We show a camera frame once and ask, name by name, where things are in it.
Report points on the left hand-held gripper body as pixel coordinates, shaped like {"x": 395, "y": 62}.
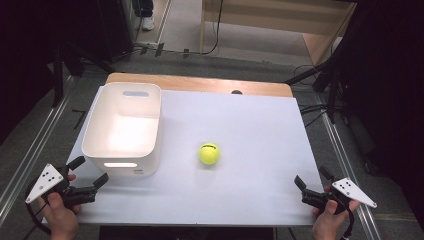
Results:
{"x": 45, "y": 181}

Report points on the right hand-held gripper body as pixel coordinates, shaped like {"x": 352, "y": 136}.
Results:
{"x": 353, "y": 191}

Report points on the white plastic storage bin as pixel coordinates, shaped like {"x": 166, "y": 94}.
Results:
{"x": 123, "y": 133}

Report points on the yellow tennis ball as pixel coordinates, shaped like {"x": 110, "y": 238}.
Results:
{"x": 209, "y": 154}

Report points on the person's left hand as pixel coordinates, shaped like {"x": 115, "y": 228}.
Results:
{"x": 61, "y": 218}

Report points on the person's right hand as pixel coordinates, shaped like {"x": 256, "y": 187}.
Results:
{"x": 328, "y": 223}

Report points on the white board sheet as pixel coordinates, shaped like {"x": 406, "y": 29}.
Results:
{"x": 253, "y": 140}

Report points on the black metal stand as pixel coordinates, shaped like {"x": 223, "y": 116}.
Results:
{"x": 59, "y": 76}
{"x": 331, "y": 90}

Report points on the black tape strip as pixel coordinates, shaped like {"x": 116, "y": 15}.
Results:
{"x": 159, "y": 49}
{"x": 144, "y": 50}

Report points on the black cabinet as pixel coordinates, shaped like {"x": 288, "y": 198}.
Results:
{"x": 115, "y": 26}

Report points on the light wooden desk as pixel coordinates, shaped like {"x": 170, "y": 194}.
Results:
{"x": 266, "y": 18}

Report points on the metal floor rail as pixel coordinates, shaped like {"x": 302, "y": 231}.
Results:
{"x": 346, "y": 166}
{"x": 31, "y": 146}

